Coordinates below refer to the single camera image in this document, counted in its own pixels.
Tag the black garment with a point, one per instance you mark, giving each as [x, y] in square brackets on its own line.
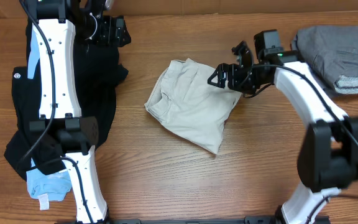
[97, 74]

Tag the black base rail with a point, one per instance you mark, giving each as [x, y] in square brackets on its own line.
[197, 221]

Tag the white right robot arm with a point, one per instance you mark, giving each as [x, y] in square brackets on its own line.
[328, 158]

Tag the beige cotton shorts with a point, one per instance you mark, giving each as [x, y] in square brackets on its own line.
[184, 103]

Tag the light blue garment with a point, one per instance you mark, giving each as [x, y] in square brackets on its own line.
[44, 188]

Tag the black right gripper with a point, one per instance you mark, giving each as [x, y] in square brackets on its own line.
[234, 82]

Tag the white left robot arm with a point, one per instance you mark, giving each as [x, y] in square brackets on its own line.
[60, 122]

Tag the grey folded shorts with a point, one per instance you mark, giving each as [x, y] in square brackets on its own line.
[332, 53]

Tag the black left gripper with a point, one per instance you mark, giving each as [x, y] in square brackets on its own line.
[106, 38]

